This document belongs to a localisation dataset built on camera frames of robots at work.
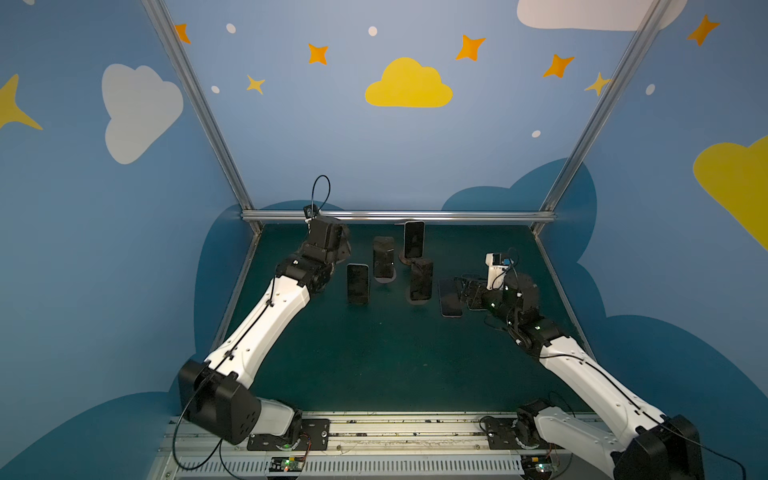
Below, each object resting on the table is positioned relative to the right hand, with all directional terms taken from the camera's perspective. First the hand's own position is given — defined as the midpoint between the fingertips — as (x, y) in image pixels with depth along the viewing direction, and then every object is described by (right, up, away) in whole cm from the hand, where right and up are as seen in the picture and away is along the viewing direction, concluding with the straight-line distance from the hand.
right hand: (469, 276), depth 80 cm
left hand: (-36, +11, -1) cm, 38 cm away
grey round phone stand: (-12, -11, +22) cm, 27 cm away
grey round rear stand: (-23, -3, +25) cm, 34 cm away
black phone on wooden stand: (-12, +12, +36) cm, 40 cm away
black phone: (-24, +5, +22) cm, 33 cm away
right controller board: (+14, -46, -9) cm, 49 cm away
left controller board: (-47, -45, -10) cm, 66 cm away
